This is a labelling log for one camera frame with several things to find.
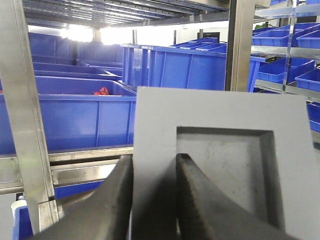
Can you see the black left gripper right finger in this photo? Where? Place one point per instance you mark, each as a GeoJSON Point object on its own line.
{"type": "Point", "coordinates": [204, 212]}

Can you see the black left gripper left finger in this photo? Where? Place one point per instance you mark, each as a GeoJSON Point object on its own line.
{"type": "Point", "coordinates": [105, 215]}

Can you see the gray square base block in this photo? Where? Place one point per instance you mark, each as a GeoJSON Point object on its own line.
{"type": "Point", "coordinates": [256, 148]}

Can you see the blue bin with red contents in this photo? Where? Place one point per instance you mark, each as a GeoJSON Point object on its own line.
{"type": "Point", "coordinates": [74, 118]}

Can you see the blue plastic bin right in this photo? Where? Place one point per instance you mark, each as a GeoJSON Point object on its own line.
{"type": "Point", "coordinates": [196, 66]}

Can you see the red mesh material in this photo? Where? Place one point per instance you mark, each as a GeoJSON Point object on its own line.
{"type": "Point", "coordinates": [102, 92]}

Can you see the stainless steel rack frame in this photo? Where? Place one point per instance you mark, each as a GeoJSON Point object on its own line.
{"type": "Point", "coordinates": [23, 106]}

